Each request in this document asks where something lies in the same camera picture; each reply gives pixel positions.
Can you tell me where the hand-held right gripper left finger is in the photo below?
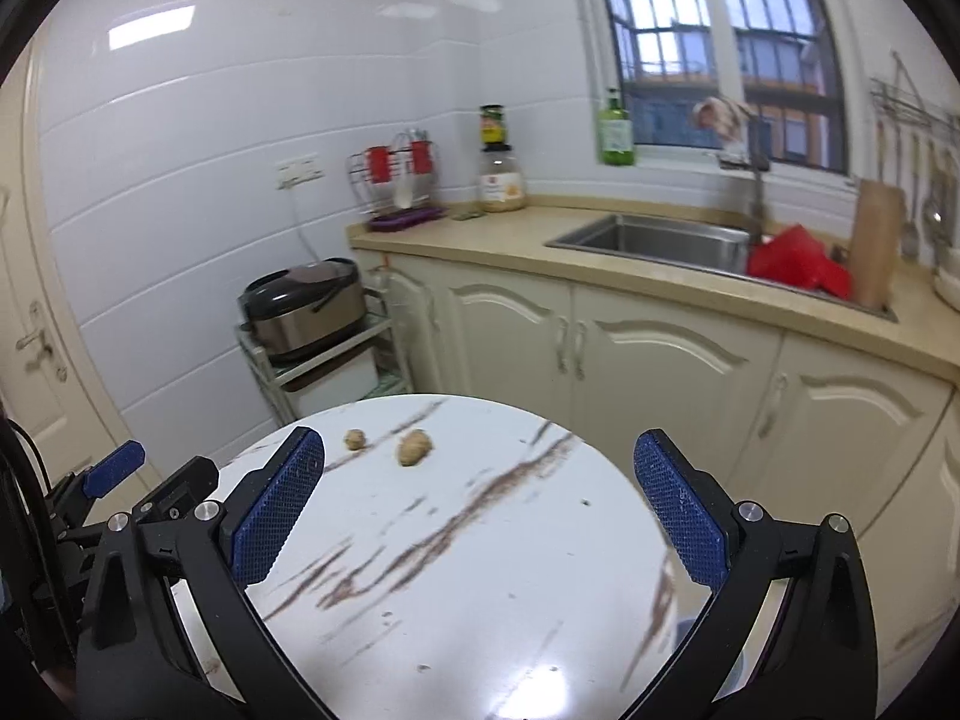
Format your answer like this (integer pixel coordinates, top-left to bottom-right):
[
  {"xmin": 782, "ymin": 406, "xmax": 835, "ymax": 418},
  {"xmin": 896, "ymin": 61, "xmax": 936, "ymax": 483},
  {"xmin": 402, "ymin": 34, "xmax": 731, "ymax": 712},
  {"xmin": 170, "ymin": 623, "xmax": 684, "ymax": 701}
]
[{"xmin": 79, "ymin": 426, "xmax": 331, "ymax": 720}]

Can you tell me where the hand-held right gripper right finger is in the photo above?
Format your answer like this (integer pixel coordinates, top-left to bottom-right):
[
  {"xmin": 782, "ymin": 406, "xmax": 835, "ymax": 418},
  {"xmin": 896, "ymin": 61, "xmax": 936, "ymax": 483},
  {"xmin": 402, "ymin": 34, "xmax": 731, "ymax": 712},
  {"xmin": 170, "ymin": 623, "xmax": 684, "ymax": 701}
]
[{"xmin": 619, "ymin": 429, "xmax": 878, "ymax": 720}]

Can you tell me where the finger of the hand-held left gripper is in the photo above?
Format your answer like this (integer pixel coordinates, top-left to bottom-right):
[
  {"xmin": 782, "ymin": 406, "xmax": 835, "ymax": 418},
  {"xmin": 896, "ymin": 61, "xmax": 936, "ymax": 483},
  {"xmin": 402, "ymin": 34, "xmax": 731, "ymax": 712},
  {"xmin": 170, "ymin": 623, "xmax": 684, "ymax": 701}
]
[
  {"xmin": 52, "ymin": 440, "xmax": 147, "ymax": 523},
  {"xmin": 131, "ymin": 456, "xmax": 221, "ymax": 527}
]

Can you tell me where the white storage box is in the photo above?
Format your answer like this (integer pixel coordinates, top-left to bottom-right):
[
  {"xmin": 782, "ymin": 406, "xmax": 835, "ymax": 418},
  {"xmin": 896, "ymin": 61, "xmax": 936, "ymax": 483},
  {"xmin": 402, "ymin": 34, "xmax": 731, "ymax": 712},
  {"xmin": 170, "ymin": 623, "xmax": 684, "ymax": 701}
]
[{"xmin": 289, "ymin": 364, "xmax": 380, "ymax": 421}]

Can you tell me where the cream kitchen cabinet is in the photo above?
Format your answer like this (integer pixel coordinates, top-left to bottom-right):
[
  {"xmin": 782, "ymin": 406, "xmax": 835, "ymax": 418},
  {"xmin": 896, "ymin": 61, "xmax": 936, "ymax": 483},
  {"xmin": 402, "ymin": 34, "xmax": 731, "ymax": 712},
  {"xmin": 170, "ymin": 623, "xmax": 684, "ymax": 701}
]
[{"xmin": 352, "ymin": 247, "xmax": 960, "ymax": 691}]

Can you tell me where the metal kitchen rack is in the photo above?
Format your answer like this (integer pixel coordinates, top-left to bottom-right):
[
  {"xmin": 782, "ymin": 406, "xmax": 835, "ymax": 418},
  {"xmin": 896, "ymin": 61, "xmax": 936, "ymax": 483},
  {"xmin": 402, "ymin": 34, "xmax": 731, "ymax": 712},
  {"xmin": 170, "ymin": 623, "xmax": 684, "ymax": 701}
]
[{"xmin": 236, "ymin": 285, "xmax": 413, "ymax": 428}]

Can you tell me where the black silver rice cooker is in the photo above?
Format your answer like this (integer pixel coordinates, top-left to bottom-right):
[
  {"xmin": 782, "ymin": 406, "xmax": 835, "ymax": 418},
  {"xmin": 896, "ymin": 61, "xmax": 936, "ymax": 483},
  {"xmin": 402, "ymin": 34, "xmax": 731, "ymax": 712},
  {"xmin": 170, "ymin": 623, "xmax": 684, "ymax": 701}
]
[{"xmin": 240, "ymin": 257, "xmax": 368, "ymax": 365}]

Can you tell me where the cream door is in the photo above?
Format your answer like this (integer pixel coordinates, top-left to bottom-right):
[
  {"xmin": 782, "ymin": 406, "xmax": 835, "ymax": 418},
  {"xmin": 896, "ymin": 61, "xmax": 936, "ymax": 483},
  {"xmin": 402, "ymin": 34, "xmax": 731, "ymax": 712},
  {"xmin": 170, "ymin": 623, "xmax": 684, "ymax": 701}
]
[{"xmin": 0, "ymin": 45, "xmax": 151, "ymax": 481}]

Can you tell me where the clear plastic bag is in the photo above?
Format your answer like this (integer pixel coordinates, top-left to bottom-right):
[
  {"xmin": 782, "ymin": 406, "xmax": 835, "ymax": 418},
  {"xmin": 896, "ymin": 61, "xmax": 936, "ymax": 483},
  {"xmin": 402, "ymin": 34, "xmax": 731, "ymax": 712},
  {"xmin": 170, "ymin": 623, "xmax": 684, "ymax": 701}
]
[{"xmin": 367, "ymin": 266, "xmax": 440, "ymax": 376}]

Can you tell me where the stainless steel sink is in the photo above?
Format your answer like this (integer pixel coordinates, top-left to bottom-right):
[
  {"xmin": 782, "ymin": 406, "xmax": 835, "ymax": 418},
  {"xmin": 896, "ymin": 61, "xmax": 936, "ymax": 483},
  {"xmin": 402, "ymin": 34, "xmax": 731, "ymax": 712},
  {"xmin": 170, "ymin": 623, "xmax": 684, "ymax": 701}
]
[{"xmin": 544, "ymin": 212, "xmax": 897, "ymax": 323}]

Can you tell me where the beige kitchen countertop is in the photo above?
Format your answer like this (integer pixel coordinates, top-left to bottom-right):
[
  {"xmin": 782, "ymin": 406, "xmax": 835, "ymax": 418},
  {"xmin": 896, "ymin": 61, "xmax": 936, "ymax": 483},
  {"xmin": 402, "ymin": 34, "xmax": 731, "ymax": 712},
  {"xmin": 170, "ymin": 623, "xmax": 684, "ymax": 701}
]
[{"xmin": 349, "ymin": 195, "xmax": 960, "ymax": 391}]

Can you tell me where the metal faucet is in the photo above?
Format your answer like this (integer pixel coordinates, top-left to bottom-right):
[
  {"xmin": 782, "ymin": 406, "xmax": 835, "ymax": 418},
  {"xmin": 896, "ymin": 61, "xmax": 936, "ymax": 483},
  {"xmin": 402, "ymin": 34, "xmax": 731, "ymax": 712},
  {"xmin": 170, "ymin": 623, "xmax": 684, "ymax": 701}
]
[{"xmin": 712, "ymin": 116, "xmax": 773, "ymax": 230}]

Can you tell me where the wooden cutting board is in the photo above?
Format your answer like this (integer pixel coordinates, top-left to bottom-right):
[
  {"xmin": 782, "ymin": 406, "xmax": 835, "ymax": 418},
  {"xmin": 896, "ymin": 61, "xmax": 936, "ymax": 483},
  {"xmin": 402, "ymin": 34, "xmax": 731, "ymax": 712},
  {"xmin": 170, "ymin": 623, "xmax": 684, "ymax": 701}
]
[{"xmin": 847, "ymin": 178, "xmax": 907, "ymax": 310}]

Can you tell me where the clear glass jar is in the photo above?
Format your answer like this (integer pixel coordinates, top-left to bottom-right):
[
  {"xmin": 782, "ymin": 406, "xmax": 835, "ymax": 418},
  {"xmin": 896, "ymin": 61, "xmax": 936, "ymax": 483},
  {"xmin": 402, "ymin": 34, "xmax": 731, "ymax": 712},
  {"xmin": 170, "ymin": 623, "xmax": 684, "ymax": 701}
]
[{"xmin": 478, "ymin": 150, "xmax": 527, "ymax": 212}]

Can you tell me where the hanging metal ladle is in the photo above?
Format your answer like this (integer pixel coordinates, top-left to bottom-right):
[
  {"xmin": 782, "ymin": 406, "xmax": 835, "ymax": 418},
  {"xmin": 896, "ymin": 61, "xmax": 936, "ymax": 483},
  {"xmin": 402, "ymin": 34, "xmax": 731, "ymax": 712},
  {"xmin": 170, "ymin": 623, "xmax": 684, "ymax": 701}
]
[{"xmin": 900, "ymin": 127, "xmax": 923, "ymax": 260}]

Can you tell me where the green bottle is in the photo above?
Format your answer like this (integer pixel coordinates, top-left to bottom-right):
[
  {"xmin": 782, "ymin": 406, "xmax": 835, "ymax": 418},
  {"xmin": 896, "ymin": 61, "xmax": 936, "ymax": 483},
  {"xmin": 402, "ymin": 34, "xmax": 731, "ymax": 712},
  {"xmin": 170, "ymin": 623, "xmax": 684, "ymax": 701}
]
[{"xmin": 596, "ymin": 88, "xmax": 637, "ymax": 167}]

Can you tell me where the rag on faucet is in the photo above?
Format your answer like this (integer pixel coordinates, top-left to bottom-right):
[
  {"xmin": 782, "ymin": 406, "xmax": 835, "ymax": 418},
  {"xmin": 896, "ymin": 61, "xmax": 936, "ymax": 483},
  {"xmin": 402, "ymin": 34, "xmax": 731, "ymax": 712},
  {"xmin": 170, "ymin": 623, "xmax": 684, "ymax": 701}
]
[{"xmin": 691, "ymin": 96, "xmax": 751, "ymax": 155}]

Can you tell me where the barred window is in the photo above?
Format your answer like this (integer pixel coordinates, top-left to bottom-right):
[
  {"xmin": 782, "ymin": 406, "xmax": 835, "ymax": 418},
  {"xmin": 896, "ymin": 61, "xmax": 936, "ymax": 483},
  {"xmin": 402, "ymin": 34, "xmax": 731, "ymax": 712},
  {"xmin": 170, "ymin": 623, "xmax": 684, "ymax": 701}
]
[{"xmin": 570, "ymin": 0, "xmax": 856, "ymax": 177}]

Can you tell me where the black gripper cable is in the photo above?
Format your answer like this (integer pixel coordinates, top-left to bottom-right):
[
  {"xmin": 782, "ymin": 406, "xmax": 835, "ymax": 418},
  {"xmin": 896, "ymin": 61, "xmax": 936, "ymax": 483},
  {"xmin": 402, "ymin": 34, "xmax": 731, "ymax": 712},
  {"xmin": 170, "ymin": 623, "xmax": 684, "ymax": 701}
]
[{"xmin": 0, "ymin": 412, "xmax": 53, "ymax": 541}]

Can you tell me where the white power cable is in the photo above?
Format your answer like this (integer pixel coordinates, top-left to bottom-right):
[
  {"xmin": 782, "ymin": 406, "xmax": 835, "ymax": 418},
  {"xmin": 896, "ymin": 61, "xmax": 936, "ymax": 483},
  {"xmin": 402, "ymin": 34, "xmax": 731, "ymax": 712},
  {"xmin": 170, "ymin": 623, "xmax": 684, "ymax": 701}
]
[{"xmin": 289, "ymin": 184, "xmax": 320, "ymax": 263}]

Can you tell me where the wire basket with red cups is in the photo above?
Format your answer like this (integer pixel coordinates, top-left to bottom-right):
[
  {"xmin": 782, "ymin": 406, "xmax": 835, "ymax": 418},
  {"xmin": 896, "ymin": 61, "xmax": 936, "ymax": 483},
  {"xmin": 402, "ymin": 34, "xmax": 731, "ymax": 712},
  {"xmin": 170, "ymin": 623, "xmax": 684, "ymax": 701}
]
[{"xmin": 346, "ymin": 131, "xmax": 443, "ymax": 232}]

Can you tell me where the white wall socket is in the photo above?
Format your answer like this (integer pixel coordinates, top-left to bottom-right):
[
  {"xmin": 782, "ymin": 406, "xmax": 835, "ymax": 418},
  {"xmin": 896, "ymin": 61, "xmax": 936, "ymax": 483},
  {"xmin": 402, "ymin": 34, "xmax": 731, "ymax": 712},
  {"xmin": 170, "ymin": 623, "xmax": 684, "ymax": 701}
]
[{"xmin": 276, "ymin": 157, "xmax": 325, "ymax": 188}]

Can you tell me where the metal utensil rail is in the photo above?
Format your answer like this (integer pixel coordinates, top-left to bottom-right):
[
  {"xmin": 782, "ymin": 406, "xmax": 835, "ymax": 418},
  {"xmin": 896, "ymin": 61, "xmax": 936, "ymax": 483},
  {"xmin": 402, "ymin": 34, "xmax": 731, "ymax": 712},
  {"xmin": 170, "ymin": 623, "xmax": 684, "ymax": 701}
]
[{"xmin": 870, "ymin": 52, "xmax": 960, "ymax": 128}]

